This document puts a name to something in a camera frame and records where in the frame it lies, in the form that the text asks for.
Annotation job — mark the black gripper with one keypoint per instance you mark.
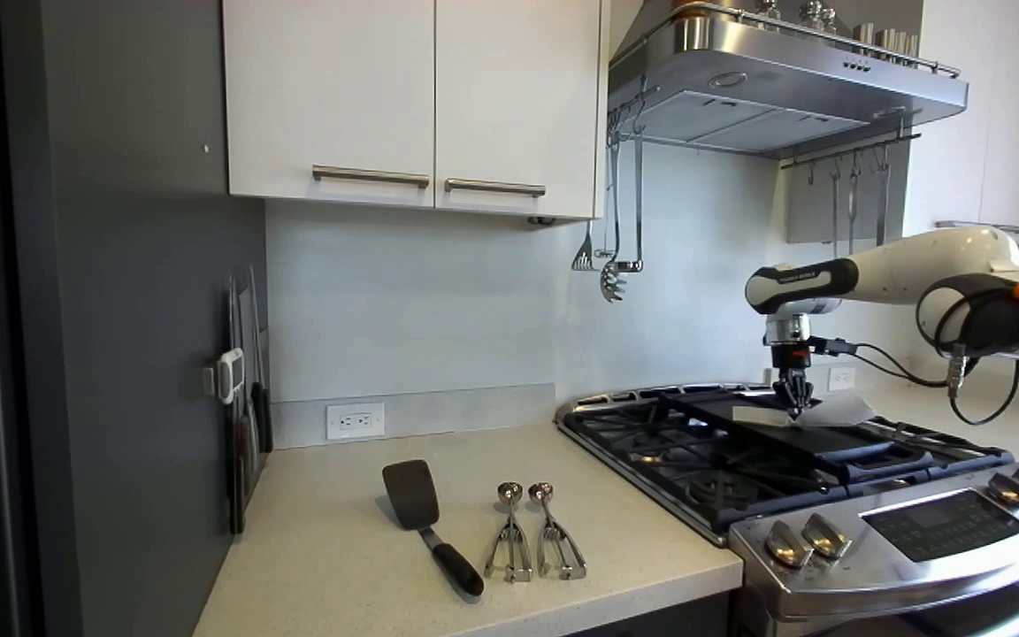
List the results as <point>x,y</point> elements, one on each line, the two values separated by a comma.
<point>790,358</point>

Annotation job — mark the white cloth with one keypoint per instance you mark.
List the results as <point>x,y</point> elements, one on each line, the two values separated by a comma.
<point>841,413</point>

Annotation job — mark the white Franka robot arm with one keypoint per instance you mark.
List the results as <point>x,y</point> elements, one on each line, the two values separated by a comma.
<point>920,267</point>

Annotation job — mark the black griddle tray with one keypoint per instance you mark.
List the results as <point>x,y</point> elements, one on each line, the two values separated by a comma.
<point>816,444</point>

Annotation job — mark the stainless steel gas range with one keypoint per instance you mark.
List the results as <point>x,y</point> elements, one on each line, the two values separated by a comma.
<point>885,554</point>

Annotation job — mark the grey hanging utensil rack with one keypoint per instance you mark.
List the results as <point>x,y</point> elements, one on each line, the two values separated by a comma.
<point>845,189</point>

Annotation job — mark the hanging metal ladle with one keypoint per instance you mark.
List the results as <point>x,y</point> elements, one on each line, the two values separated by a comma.
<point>613,278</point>

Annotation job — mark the hanging metal slotted turner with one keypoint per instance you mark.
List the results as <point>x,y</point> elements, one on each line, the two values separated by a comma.
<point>586,250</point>

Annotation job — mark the metal ice cream scoop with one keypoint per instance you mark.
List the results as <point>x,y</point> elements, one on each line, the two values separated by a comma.
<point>506,549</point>
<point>558,549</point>

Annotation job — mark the stainless steel range hood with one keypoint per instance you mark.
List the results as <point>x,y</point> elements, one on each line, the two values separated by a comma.
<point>758,82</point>

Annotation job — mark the black spatula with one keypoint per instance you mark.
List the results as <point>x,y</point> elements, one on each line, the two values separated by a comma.
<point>411,497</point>

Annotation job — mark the narrow white cabinet door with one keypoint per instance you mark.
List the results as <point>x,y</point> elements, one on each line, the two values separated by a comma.
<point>513,102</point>

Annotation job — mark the white electrical outlet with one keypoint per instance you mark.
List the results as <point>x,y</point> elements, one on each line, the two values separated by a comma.
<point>356,423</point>

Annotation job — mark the wide white cabinet door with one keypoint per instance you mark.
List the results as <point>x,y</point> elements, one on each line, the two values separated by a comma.
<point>326,92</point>

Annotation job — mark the white kitchen timer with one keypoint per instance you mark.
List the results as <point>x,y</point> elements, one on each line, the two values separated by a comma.
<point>228,378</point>

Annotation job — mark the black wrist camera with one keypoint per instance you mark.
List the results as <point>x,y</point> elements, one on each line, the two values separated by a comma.
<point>830,345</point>

